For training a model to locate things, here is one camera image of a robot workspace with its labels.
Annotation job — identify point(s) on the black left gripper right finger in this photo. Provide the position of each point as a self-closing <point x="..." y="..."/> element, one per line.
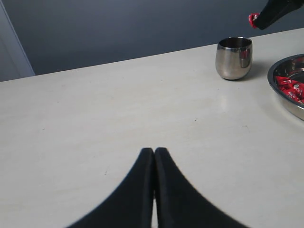
<point x="179" y="204"/>

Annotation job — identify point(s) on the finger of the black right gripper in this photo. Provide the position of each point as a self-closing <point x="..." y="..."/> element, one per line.
<point x="274" y="10"/>

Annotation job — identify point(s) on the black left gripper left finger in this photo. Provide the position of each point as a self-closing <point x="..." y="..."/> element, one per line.
<point x="130" y="205"/>

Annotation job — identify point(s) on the red candy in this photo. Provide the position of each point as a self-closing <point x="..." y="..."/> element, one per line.
<point x="295" y="92"/>
<point x="284" y="81"/>
<point x="252" y="18"/>

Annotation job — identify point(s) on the round stainless steel plate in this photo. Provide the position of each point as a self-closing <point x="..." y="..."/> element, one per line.
<point x="291" y="67"/>

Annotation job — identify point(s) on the stainless steel cup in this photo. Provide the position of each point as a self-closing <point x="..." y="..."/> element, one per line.
<point x="234" y="57"/>

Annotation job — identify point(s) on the red wrapped candy top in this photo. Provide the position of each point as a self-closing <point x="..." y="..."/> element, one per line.
<point x="284" y="81"/>

